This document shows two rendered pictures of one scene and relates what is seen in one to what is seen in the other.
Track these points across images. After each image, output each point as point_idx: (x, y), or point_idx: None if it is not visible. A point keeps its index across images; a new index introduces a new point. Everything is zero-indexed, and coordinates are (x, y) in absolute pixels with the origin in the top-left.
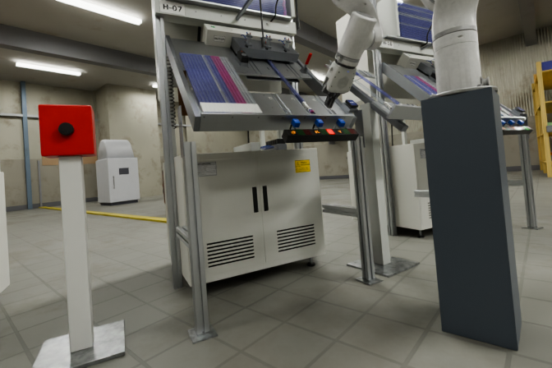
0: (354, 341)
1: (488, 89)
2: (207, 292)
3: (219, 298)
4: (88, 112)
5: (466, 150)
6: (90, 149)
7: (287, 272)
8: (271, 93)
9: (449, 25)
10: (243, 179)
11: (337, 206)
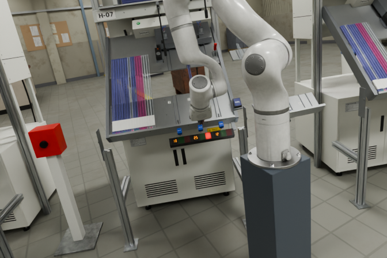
0: None
1: (270, 175)
2: (151, 208)
3: (154, 215)
4: (52, 133)
5: (260, 206)
6: (59, 152)
7: (205, 198)
8: (171, 95)
9: (257, 107)
10: (166, 145)
11: (236, 166)
